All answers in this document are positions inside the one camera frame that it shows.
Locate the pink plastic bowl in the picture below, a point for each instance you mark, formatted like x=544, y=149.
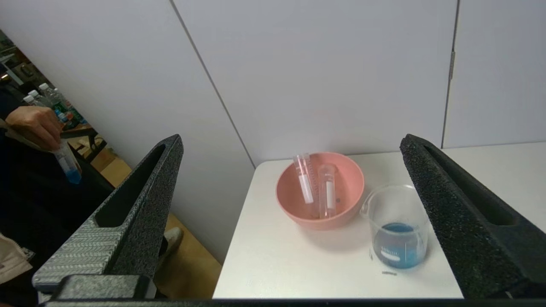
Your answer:
x=349, y=187

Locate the clear plastic water bottle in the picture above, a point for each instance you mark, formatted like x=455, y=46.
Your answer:
x=30, y=101
x=37, y=97
x=47, y=93

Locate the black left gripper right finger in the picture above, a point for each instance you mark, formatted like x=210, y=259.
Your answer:
x=465, y=230

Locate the dark background table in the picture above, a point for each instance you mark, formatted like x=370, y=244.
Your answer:
x=91, y=132

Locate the test tube with red pigment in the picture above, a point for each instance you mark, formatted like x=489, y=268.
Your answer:
x=306, y=187

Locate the grey shoe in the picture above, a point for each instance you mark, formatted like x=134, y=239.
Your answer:
x=172, y=238

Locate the small tube with blue liquid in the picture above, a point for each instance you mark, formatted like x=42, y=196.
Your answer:
x=70, y=168

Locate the test tube with blue pigment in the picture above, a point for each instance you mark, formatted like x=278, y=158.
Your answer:
x=329, y=196

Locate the clear glass beaker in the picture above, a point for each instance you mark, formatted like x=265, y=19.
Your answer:
x=396, y=247

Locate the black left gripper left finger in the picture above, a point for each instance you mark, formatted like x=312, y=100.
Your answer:
x=140, y=221

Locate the bare person hand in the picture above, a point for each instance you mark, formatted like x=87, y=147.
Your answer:
x=36, y=123

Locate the person in dark clothes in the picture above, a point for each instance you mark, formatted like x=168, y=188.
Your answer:
x=34, y=204

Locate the beige cloth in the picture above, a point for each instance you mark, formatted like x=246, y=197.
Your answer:
x=13, y=260

